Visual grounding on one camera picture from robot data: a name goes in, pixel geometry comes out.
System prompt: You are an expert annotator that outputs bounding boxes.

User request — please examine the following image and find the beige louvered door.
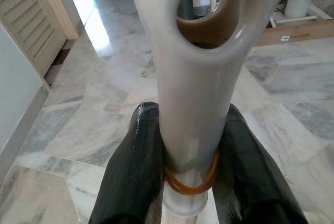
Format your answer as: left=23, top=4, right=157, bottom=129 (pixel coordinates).
left=0, top=0, right=79, bottom=85

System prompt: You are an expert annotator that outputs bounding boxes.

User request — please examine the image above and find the cream dustpan with long handle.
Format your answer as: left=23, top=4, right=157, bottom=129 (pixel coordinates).
left=132, top=0, right=285, bottom=224

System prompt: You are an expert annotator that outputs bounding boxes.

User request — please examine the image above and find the light wooden frame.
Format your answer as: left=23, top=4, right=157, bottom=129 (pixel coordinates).
left=268, top=0, right=334, bottom=29

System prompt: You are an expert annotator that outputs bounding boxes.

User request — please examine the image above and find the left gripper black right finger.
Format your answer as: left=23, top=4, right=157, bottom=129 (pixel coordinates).
left=213, top=103, right=306, bottom=224

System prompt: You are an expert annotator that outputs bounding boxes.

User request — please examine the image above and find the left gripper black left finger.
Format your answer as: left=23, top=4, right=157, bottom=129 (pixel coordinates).
left=88, top=101, right=166, bottom=224

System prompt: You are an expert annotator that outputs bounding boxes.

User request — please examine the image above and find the brown tape roll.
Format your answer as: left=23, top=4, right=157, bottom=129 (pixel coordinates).
left=176, top=7, right=241, bottom=50

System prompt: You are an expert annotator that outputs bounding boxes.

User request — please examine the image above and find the orange rubber band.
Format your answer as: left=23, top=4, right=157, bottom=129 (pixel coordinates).
left=164, top=152, right=220, bottom=196

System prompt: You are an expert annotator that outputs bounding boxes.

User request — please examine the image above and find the flat brown cardboard box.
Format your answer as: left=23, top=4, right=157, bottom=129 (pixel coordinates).
left=253, top=21, right=334, bottom=48

